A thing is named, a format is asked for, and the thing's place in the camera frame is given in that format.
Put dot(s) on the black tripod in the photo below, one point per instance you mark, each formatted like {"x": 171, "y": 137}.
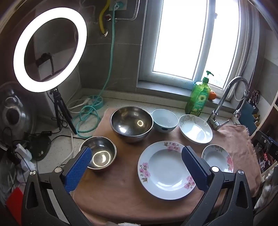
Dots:
{"x": 57, "y": 102}

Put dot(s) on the steel kitchen faucet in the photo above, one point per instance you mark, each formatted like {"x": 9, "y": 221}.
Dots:
{"x": 219, "y": 104}

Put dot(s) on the white power adapter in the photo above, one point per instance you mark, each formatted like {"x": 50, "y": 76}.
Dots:
{"x": 21, "y": 152}

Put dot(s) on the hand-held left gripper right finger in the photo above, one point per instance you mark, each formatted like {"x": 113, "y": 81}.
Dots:
{"x": 195, "y": 169}

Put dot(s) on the large steel bowl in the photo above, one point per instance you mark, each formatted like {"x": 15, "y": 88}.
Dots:
{"x": 130, "y": 121}

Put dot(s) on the round teal power strip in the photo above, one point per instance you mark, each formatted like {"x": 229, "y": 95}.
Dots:
{"x": 98, "y": 104}

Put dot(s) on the green dish soap bottle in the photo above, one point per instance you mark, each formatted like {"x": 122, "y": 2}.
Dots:
{"x": 198, "y": 97}

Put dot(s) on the dark oval pad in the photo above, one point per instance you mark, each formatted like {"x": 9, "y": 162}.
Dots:
{"x": 41, "y": 147}

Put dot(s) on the braided steel water pipe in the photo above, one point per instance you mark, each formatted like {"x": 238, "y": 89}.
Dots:
{"x": 126, "y": 19}

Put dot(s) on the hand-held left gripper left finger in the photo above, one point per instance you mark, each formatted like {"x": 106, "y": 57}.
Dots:
{"x": 78, "y": 169}

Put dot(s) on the light blue ceramic bowl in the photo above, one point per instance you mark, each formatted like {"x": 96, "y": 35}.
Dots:
{"x": 162, "y": 121}

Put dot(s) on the white framed window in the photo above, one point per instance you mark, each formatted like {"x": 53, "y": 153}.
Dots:
{"x": 178, "y": 43}

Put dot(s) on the red packet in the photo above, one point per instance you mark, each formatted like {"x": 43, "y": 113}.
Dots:
{"x": 15, "y": 204}

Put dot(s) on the white plate grey print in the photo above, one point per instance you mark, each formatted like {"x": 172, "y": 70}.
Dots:
{"x": 195, "y": 130}

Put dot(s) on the person's right hand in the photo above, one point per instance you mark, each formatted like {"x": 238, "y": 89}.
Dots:
{"x": 270, "y": 189}

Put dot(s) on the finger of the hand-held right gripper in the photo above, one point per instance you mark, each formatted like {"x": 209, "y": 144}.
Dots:
{"x": 273, "y": 143}

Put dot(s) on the orange tangerine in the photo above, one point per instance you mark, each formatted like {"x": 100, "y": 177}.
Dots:
{"x": 212, "y": 95}

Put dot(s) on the dark blue knife holder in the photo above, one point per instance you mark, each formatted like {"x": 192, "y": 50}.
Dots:
{"x": 247, "y": 117}

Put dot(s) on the large pink floral plate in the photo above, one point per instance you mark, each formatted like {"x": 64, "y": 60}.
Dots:
{"x": 165, "y": 169}

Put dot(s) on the small steel bowl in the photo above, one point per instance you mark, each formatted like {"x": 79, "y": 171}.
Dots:
{"x": 104, "y": 147}

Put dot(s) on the pink towel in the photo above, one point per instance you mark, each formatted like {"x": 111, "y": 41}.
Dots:
{"x": 121, "y": 184}

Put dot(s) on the kitchen storage rack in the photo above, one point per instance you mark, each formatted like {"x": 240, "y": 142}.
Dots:
{"x": 272, "y": 113}

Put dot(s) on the small pink floral plate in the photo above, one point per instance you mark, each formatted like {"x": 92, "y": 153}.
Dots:
{"x": 217, "y": 156}

